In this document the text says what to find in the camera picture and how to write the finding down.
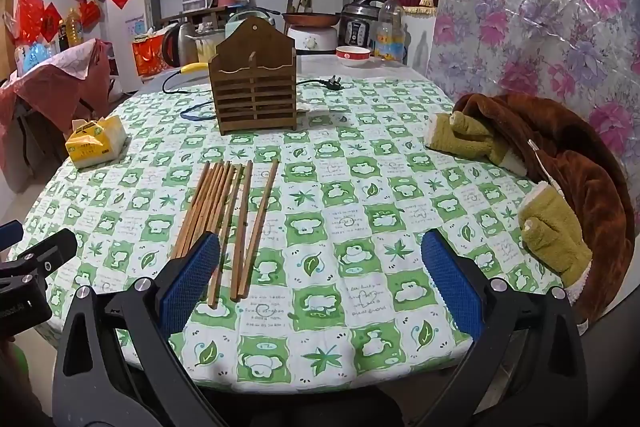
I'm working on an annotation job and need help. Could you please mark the clear bottle with yellow label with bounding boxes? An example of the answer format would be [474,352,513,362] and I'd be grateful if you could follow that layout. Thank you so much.
[374,0,406,62]

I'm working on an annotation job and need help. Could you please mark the floral plastic sheet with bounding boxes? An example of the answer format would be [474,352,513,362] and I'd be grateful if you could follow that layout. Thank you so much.
[425,0,640,208]

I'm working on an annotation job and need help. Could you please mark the red covered furniture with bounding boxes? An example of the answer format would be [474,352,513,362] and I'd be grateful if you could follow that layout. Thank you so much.
[0,39,113,135]

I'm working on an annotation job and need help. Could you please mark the red paper decoration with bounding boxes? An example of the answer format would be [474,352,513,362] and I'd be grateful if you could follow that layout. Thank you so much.
[17,0,66,42]

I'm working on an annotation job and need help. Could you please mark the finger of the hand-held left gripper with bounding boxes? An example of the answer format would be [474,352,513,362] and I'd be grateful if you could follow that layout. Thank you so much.
[0,221,24,254]
[0,228,78,281]

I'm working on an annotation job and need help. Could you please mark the steel kettle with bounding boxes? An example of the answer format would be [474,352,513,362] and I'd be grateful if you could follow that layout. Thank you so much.
[162,23,193,66]

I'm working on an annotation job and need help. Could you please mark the brown plush toy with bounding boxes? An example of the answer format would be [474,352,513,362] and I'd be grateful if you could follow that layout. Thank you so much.
[452,93,636,333]

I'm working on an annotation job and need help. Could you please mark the brown frying pan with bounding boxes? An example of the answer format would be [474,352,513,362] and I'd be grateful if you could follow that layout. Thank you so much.
[281,13,342,28]

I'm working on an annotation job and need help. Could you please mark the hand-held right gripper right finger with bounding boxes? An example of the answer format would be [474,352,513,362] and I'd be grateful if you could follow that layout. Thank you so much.
[420,229,591,427]

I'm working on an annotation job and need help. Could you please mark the black silver pressure cooker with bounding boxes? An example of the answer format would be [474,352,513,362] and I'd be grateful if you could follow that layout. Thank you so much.
[340,0,386,50]

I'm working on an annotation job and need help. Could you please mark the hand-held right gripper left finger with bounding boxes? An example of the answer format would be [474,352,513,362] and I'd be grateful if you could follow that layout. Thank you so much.
[52,231,226,427]

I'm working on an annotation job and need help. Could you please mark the mint green rice cooker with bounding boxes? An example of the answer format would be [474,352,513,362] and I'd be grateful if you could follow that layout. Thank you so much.
[225,9,273,40]

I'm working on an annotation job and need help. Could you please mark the blue cord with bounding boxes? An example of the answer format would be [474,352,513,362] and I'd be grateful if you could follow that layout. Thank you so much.
[182,103,218,124]

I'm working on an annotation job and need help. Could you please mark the bundle of wooden chopsticks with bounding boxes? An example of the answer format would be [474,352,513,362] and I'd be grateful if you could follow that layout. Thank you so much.
[170,159,280,308]

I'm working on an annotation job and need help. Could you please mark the yellow tissue pack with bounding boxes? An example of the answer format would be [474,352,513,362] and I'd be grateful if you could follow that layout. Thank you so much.
[65,114,127,169]

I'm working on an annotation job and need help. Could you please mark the olive green mitten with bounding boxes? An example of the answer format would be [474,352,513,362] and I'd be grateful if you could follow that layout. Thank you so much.
[425,111,511,165]
[517,184,593,288]

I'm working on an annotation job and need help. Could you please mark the cooking oil bottle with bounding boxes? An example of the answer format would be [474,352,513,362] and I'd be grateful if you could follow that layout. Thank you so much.
[65,7,83,48]

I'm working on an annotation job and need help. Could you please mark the black power cable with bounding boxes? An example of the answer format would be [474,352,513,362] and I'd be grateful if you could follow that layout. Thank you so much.
[161,69,201,96]

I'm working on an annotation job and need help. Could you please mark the black power plug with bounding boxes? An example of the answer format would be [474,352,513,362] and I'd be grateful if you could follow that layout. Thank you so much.
[297,76,346,92]

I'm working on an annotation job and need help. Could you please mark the white pot with wok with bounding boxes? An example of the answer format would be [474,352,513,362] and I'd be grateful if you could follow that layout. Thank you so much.
[285,24,340,54]

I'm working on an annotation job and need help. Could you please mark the green patterned tablecloth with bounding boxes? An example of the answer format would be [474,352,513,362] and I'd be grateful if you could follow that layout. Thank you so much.
[10,67,576,395]

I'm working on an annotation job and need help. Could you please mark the red gift box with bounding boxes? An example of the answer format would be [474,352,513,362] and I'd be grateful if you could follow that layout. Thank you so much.
[132,34,171,78]

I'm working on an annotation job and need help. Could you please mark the thin white stick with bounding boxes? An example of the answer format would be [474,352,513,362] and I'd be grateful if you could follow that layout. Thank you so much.
[527,139,563,195]

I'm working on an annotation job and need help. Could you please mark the clear plastic food container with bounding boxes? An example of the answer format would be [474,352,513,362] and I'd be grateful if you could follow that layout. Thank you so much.
[185,33,218,62]

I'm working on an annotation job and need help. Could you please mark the slatted wooden chopstick holder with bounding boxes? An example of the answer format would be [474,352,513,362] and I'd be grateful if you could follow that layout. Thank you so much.
[207,17,299,136]

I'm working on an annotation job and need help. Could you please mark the white cabinet with fringe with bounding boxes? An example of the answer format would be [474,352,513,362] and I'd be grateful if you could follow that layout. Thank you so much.
[402,0,440,68]

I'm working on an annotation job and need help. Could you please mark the red and white bowl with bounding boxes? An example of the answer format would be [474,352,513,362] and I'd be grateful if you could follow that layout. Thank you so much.
[335,46,372,68]

